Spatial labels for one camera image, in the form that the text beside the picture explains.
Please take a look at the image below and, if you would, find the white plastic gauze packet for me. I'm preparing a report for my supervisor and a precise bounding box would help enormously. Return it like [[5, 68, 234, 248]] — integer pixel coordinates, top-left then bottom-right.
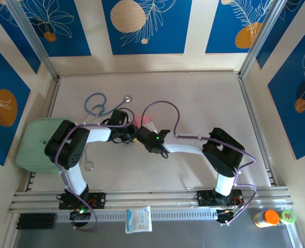
[[126, 206, 153, 235]]

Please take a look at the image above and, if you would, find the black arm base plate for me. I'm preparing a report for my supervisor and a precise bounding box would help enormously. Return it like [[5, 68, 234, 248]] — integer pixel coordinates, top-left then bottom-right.
[[57, 191, 107, 210], [193, 190, 246, 207]]

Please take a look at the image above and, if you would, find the blue stethoscope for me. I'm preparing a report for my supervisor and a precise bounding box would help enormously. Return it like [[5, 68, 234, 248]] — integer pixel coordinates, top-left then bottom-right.
[[81, 93, 133, 125]]

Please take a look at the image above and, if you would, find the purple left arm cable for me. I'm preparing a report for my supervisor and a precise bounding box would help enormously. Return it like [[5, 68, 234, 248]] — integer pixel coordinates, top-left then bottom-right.
[[55, 108, 136, 232]]

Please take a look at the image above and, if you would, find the aluminium table side rail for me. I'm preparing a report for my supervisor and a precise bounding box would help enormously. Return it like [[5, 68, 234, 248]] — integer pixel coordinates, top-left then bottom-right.
[[25, 77, 62, 193], [237, 73, 279, 187]]

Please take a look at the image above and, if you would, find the green-capped bottle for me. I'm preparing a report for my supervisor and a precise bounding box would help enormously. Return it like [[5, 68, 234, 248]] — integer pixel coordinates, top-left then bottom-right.
[[280, 209, 297, 224]]

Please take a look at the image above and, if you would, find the aluminium frame rail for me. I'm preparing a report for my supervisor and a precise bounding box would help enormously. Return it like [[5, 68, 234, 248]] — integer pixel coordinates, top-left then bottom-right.
[[9, 186, 294, 214]]

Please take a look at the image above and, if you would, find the aluminium frame post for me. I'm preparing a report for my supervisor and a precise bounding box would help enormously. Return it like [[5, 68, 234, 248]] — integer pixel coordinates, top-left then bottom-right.
[[239, 0, 285, 80], [6, 0, 60, 80]]

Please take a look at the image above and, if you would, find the black ribbed block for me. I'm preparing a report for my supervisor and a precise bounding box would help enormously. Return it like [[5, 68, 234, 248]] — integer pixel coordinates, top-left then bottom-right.
[[16, 213, 57, 230]]

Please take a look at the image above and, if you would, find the blue floral wall panel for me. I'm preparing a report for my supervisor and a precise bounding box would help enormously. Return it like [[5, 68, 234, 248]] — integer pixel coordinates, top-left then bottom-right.
[[0, 37, 32, 166], [205, 0, 275, 54], [0, 0, 41, 75], [255, 0, 305, 69], [101, 0, 193, 55], [267, 25, 305, 160], [15, 0, 92, 58]]

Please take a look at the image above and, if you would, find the light green zip pouch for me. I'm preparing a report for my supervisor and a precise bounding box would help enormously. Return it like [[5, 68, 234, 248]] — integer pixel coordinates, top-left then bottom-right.
[[15, 118, 73, 174]]

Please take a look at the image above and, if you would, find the black controller board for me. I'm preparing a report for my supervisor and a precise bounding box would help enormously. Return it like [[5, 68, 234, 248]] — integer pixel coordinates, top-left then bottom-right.
[[69, 208, 92, 228], [216, 208, 237, 226]]

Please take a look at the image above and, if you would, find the pink cloth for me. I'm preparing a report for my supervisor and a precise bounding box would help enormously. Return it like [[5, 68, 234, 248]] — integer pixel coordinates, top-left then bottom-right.
[[133, 115, 159, 133]]

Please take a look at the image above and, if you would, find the grey slotted cable duct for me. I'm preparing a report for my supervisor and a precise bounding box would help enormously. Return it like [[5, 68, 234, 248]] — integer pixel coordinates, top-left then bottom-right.
[[55, 209, 218, 223]]

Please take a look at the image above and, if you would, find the jar with orange lid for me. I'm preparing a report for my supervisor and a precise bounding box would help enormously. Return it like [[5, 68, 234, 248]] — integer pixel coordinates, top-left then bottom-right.
[[253, 209, 281, 228]]

